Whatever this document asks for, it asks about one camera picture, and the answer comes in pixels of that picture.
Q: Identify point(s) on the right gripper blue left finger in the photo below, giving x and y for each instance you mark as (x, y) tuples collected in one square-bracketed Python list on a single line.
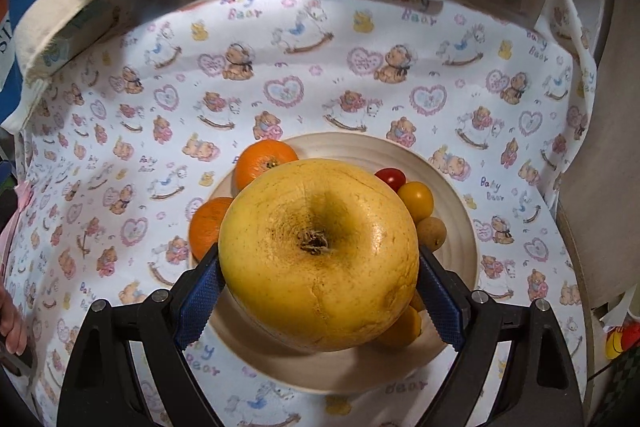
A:
[(101, 386)]

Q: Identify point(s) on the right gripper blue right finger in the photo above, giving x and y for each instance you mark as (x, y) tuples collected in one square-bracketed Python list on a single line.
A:
[(539, 385)]

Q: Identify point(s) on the yellow cherry tomato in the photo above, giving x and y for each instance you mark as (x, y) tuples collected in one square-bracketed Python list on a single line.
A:
[(403, 332), (418, 198)]

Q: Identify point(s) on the brown longan fruit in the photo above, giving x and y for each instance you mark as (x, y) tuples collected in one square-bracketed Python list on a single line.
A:
[(432, 233)]

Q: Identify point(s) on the small orange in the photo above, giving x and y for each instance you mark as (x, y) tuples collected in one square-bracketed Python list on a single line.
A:
[(205, 225)]

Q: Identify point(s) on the red cherry tomato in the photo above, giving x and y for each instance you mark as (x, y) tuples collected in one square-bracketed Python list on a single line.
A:
[(393, 177)]

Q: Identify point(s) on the large yellow apple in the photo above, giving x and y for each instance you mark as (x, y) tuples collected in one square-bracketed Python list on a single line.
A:
[(320, 253)]

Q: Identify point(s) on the large orange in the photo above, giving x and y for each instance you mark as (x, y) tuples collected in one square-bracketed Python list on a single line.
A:
[(260, 157)]

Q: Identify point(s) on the person left hand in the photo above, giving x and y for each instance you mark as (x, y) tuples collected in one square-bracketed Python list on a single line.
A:
[(13, 328)]

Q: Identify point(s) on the red yellow toy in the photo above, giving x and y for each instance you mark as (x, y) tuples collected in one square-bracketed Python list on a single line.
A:
[(621, 339)]

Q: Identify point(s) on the cream round plate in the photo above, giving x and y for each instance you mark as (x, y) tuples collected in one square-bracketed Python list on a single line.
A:
[(366, 366)]

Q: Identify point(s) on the pink plastic toy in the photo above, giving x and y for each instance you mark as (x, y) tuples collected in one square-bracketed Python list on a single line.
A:
[(23, 192)]

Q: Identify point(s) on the wooden headboard panel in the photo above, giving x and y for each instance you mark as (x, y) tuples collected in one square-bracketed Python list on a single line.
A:
[(600, 194)]

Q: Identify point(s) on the baby bear print cloth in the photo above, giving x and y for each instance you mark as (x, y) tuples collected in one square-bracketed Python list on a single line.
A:
[(134, 135)]

